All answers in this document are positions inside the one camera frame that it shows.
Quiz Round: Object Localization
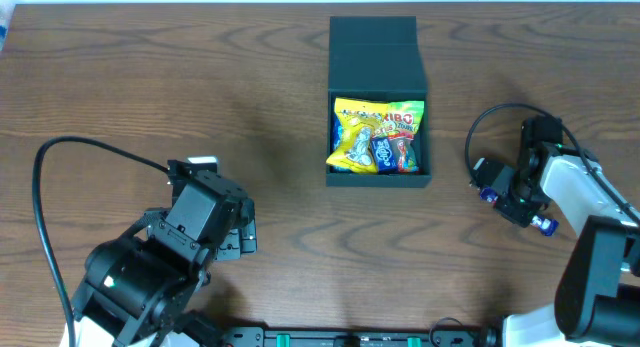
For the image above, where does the purple dairy milk chocolate bar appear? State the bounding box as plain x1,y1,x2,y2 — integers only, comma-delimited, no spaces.
479,187,559,236

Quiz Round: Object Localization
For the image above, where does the blue eclipse mints tin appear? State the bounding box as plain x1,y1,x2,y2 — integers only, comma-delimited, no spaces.
371,137,398,174

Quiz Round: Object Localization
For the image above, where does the haribo gummy bag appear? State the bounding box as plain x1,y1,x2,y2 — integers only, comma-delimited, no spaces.
371,101,424,174

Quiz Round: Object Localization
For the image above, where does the yellow snack bag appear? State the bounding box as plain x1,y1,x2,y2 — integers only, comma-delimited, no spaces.
326,98,388,174

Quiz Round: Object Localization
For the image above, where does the blue oreo pack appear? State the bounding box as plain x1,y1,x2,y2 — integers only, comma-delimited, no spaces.
331,115,349,173

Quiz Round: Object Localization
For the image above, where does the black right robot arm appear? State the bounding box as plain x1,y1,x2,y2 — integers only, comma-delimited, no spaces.
470,116,639,346

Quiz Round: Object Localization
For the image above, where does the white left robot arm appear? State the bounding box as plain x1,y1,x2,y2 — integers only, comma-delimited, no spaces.
61,156,257,346

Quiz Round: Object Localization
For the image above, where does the black gift box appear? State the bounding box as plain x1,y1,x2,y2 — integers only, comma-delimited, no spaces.
326,16,432,188

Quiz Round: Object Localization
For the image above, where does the black mounting rail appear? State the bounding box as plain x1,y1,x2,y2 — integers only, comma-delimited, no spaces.
169,311,501,347

